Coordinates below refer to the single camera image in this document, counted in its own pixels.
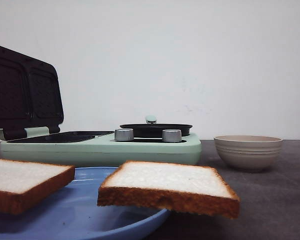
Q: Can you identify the silver control knob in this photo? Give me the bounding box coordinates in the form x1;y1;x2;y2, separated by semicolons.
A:
114;128;134;142
162;129;182;143

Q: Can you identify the right silver control knob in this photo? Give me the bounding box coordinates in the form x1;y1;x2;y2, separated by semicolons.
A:
162;129;182;143

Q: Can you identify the left silver control knob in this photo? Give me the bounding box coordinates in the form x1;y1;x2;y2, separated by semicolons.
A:
114;128;134;142

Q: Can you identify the white bread slice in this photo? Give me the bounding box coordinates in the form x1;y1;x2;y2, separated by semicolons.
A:
97;160;240;219
0;159;75;215

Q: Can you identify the breakfast maker hinged lid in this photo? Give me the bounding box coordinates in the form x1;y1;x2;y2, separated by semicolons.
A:
0;46;64;141

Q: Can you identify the blue plate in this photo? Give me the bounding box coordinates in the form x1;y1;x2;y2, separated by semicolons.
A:
0;167;170;240

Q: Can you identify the black frying pan mint handle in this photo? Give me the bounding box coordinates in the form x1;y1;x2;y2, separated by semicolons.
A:
120;115;193;138

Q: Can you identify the beige ribbed bowl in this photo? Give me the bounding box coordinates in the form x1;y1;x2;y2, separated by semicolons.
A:
214;135;283;172

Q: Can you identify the mint green breakfast maker base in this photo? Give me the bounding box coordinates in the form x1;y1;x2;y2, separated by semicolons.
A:
0;131;202;167

